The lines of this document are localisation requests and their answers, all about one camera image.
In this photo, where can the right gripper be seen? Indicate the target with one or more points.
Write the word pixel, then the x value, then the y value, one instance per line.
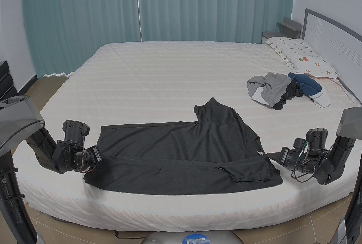
pixel 291 159

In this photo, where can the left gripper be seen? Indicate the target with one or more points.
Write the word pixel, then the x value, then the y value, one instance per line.
pixel 86 161

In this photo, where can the black T-shirt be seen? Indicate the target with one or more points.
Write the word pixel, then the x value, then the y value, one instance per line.
pixel 175 158

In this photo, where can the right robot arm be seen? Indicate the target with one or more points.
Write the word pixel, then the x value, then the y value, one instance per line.
pixel 343 152

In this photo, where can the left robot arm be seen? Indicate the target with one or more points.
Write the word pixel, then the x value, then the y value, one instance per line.
pixel 19 121

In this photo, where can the pile of clothes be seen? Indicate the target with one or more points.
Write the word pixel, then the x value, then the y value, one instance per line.
pixel 273 87

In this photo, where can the bed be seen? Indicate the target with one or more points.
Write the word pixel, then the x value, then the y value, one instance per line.
pixel 169 73

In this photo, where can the white printed pillow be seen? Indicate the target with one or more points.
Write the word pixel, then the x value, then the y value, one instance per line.
pixel 302 55

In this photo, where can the black chest of drawers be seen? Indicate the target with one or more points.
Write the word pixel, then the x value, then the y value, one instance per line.
pixel 7 81

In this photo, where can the grey bedside table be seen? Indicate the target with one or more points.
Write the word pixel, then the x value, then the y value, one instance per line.
pixel 288 25

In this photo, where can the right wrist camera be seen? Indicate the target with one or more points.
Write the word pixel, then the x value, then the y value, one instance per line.
pixel 300 144

